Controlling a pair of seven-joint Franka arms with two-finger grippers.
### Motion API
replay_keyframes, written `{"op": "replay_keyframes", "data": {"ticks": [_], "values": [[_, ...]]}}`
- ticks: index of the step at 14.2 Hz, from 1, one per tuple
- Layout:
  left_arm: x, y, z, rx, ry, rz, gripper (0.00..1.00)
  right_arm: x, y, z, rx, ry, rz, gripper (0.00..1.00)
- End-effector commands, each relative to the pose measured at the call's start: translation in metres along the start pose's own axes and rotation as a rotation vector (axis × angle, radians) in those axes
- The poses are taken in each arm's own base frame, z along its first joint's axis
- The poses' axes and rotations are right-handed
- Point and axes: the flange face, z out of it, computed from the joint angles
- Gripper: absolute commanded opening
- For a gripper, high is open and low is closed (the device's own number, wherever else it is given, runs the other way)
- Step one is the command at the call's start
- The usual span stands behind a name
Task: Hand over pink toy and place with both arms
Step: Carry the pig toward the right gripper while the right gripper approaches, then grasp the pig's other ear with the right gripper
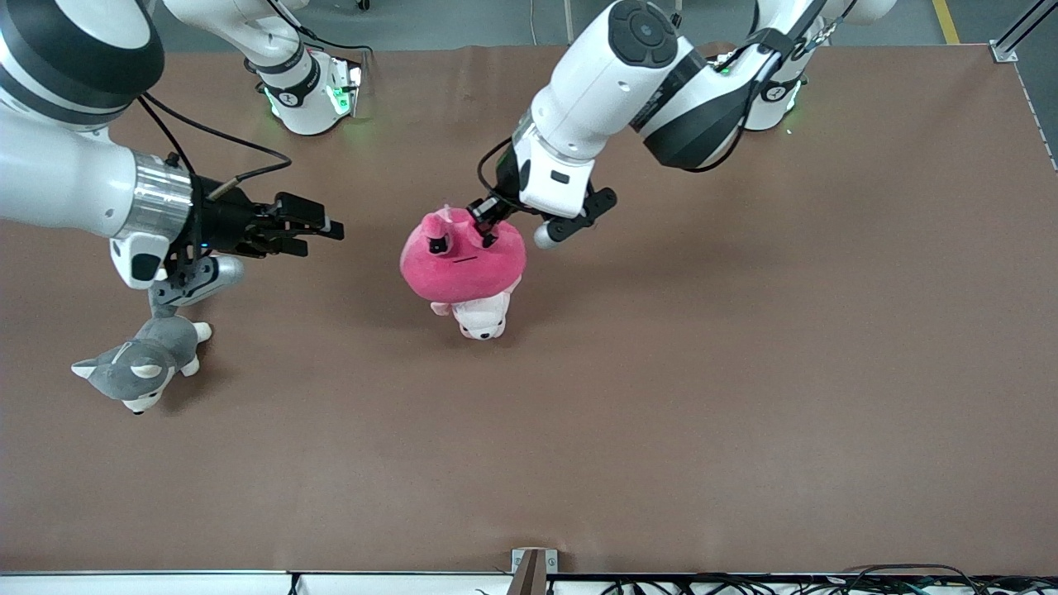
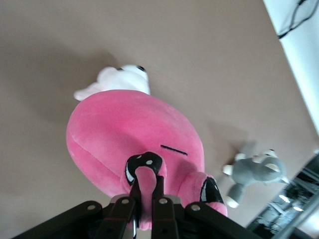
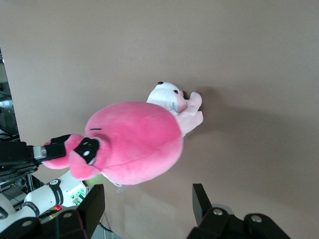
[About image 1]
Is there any black right base cable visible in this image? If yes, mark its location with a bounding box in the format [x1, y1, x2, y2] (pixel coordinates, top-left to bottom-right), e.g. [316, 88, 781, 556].
[264, 0, 374, 64]

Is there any aluminium frame profile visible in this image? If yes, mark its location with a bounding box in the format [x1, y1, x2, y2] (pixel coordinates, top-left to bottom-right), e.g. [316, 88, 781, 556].
[989, 0, 1058, 63]

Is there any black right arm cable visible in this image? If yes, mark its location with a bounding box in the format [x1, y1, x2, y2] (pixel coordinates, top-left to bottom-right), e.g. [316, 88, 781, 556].
[136, 93, 293, 204]

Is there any white table edge rail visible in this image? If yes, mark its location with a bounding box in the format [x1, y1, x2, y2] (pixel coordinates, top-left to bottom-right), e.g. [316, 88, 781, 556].
[0, 569, 1058, 595]

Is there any pale pink puppy plush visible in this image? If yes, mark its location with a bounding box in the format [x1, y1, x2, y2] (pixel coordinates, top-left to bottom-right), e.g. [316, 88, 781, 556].
[430, 277, 523, 341]

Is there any black cable tangle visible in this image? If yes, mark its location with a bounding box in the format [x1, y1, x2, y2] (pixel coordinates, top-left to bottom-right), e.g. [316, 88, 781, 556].
[595, 564, 1058, 595]

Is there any metal table edge bracket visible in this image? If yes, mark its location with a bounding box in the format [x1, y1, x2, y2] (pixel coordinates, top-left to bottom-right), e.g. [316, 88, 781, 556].
[511, 547, 560, 595]

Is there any grey husky plush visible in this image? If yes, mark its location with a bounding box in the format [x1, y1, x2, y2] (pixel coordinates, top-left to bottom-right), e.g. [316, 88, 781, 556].
[71, 285, 213, 416]

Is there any bright pink round plush toy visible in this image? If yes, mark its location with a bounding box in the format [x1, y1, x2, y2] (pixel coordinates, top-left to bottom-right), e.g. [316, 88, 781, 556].
[399, 205, 527, 304]

